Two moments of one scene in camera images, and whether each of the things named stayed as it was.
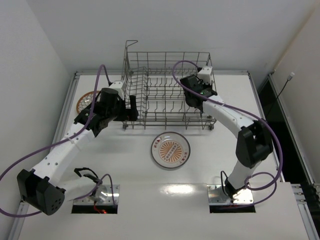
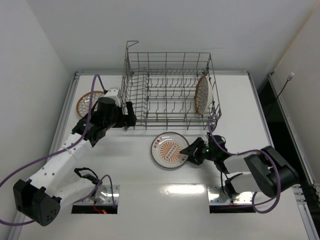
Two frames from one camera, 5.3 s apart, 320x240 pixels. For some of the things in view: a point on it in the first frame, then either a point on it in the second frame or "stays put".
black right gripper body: [189, 99] -> [198, 151]
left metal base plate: [91, 201] stays put
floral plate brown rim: [86, 99] stays put
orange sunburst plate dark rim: [170, 149] stays put
